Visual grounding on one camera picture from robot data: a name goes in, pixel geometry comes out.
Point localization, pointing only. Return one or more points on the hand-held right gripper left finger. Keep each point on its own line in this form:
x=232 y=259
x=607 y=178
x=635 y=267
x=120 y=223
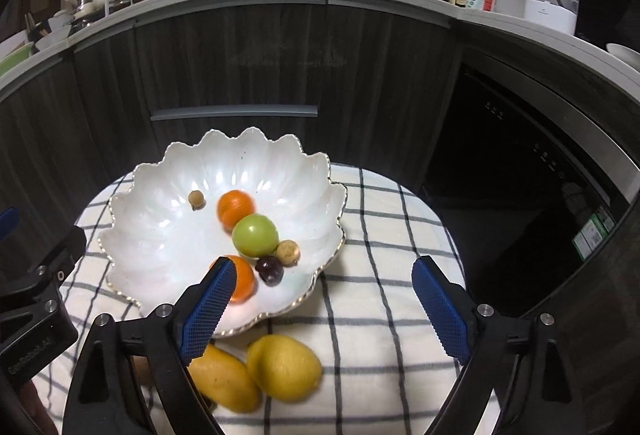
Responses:
x=207 y=310

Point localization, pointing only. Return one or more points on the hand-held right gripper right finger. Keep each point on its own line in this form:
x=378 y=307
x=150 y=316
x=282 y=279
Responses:
x=442 y=310

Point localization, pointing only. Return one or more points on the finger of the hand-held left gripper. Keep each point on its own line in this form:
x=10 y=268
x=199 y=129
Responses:
x=7 y=221
x=45 y=265

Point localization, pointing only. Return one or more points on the orange tangerine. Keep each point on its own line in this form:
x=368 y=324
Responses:
x=246 y=282
x=235 y=209

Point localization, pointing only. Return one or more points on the dark purple plum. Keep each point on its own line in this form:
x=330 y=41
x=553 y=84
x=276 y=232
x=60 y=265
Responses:
x=269 y=271

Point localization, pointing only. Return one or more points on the green apple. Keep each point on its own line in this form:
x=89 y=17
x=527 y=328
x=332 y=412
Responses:
x=255 y=236

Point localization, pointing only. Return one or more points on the white scalloped bowl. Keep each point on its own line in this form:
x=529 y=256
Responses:
x=160 y=225

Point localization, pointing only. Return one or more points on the tan longan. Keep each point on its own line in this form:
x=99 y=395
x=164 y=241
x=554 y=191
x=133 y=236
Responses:
x=288 y=253
x=196 y=199

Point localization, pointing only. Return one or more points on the person's left hand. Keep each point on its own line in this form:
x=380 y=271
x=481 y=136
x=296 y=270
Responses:
x=37 y=410

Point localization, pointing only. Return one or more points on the yellow mango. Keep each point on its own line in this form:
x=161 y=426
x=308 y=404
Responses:
x=225 y=385

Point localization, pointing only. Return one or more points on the checked grey white cloth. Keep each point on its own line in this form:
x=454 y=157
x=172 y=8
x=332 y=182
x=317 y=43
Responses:
x=380 y=265

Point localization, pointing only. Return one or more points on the yellow lemon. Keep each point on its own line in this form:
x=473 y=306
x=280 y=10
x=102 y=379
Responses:
x=285 y=367

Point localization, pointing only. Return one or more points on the built-in black dishwasher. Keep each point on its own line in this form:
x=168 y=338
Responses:
x=510 y=175

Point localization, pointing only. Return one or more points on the green basin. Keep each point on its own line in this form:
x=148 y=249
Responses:
x=15 y=60

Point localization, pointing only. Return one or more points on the white dish bowl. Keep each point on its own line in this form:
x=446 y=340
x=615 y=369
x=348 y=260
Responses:
x=54 y=37

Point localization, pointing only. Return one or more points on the dark wood cabinet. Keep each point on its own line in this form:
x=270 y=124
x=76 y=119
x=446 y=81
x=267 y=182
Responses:
x=250 y=45

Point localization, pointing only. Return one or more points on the white box appliance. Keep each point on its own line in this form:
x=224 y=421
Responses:
x=550 y=17

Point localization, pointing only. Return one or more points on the white plate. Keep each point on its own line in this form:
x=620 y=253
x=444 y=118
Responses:
x=624 y=54

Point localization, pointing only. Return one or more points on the black appliance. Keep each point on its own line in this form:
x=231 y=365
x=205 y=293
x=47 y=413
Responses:
x=602 y=10

